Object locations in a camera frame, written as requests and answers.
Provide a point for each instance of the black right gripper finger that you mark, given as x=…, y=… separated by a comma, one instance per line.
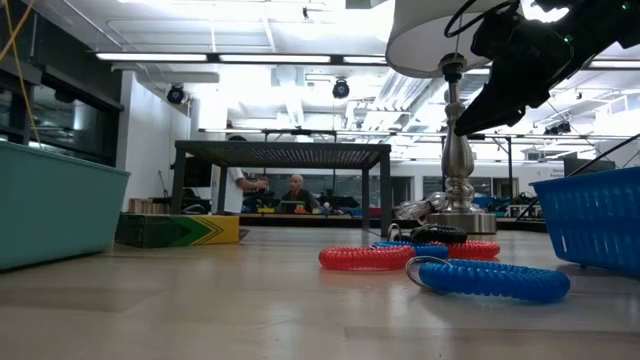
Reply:
x=495, y=115

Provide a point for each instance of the green yellow crayon box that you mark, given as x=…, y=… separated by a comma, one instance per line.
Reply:
x=170, y=231

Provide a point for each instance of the light teal plastic container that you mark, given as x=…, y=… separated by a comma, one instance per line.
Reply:
x=55, y=210

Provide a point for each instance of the white shade silver table lamp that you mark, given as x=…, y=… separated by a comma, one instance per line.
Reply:
x=457, y=160

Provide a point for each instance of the black computer monitor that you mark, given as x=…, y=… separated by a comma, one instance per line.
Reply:
x=590, y=166

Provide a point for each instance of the clear glass light bulb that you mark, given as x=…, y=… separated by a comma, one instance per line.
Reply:
x=425, y=206

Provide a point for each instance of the blue perforated plastic basket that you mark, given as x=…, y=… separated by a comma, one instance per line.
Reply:
x=590, y=220

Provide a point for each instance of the black ceiling spotlight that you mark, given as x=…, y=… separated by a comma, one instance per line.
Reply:
x=175, y=94
x=341, y=89

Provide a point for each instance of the person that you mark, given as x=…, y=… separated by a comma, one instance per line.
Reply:
x=298, y=195
x=235, y=190

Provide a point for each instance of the grey perforated metal shelf riser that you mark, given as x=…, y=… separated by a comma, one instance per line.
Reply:
x=280, y=147

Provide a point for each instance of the black aluminium table frame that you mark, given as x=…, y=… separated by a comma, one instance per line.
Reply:
x=325, y=221

